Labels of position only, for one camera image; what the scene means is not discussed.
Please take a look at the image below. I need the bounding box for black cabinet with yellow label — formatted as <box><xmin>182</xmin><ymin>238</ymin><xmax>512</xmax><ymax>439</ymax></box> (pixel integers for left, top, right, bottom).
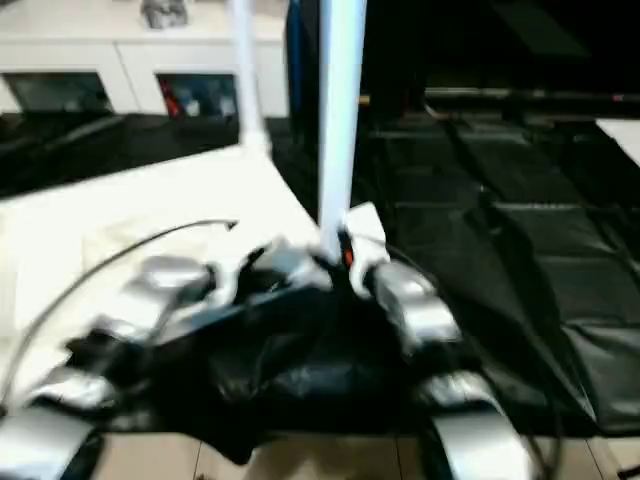
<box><xmin>284</xmin><ymin>0</ymin><xmax>426</xmax><ymax>127</ymax></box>

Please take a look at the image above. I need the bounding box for black work mat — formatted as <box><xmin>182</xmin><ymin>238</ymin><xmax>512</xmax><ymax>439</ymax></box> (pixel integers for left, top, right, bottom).
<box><xmin>0</xmin><ymin>110</ymin><xmax>640</xmax><ymax>469</ymax></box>

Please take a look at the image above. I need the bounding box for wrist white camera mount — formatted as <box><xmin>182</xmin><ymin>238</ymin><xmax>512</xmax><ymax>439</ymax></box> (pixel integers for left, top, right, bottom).
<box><xmin>209</xmin><ymin>238</ymin><xmax>281</xmax><ymax>307</ymax></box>
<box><xmin>343</xmin><ymin>201</ymin><xmax>392</xmax><ymax>300</ymax></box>

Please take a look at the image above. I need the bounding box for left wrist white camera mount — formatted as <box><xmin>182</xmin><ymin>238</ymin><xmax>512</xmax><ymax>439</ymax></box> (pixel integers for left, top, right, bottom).
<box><xmin>209</xmin><ymin>238</ymin><xmax>281</xmax><ymax>307</ymax></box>

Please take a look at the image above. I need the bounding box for red package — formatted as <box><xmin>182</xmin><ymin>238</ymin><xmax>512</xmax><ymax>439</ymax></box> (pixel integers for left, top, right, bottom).
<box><xmin>159</xmin><ymin>82</ymin><xmax>180</xmax><ymax>118</ymax></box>

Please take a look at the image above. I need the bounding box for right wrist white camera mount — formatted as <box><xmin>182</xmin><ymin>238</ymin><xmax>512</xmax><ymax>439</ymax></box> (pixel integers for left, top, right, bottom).
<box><xmin>343</xmin><ymin>201</ymin><xmax>392</xmax><ymax>300</ymax></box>

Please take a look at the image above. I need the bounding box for black covered bench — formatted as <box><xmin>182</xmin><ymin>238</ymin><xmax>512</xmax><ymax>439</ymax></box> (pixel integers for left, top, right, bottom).
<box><xmin>422</xmin><ymin>87</ymin><xmax>640</xmax><ymax>110</ymax></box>

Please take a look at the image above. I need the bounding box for white plastic table top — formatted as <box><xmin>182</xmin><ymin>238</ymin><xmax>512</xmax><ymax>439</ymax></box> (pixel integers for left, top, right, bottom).
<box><xmin>0</xmin><ymin>143</ymin><xmax>335</xmax><ymax>404</ymax></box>

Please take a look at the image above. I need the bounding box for white cabinet with glass doors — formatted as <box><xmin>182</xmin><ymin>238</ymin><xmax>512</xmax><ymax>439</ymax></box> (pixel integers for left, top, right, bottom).
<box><xmin>0</xmin><ymin>0</ymin><xmax>291</xmax><ymax>120</ymax></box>

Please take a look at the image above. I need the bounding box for white flat board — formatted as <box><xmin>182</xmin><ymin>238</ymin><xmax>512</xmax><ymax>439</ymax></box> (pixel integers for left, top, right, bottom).
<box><xmin>596</xmin><ymin>118</ymin><xmax>640</xmax><ymax>167</ymax></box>

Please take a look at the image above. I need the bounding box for white plastic table leg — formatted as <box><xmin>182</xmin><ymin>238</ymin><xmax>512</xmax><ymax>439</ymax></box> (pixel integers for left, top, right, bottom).
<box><xmin>316</xmin><ymin>0</ymin><xmax>370</xmax><ymax>262</ymax></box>
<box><xmin>227</xmin><ymin>0</ymin><xmax>275</xmax><ymax>157</ymax></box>

